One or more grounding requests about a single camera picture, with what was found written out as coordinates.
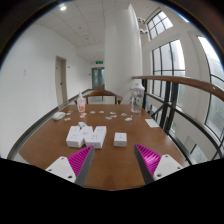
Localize clear bottle with orange label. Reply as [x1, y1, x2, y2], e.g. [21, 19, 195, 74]
[76, 92, 87, 113]

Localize wide glass window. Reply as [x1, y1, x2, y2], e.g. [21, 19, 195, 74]
[197, 35, 224, 141]

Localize clear plastic water bottle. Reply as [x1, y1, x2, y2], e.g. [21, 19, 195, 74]
[130, 81, 146, 115]

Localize wooden chair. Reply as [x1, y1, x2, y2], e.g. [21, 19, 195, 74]
[83, 89, 124, 106]

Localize wooden handrail with black posts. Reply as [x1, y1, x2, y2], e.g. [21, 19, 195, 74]
[131, 75, 224, 161]

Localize tall gridded window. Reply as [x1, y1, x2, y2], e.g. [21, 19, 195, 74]
[151, 39, 186, 98]

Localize glazed double door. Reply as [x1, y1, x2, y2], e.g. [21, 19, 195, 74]
[91, 67, 106, 90]

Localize white computer mouse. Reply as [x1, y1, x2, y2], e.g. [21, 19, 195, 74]
[51, 111, 67, 121]

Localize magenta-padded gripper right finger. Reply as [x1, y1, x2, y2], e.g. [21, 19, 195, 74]
[133, 143, 184, 186]

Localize white paper sheet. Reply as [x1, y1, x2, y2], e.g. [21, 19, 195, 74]
[144, 118, 160, 129]

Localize small gridded window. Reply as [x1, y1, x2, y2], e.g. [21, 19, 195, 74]
[146, 10, 174, 40]

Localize white cube charger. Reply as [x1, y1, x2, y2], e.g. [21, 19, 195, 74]
[113, 132, 128, 148]

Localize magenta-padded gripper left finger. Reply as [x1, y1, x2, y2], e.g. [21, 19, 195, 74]
[45, 145, 96, 188]

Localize beige single door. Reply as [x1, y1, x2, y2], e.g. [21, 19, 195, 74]
[54, 55, 68, 107]

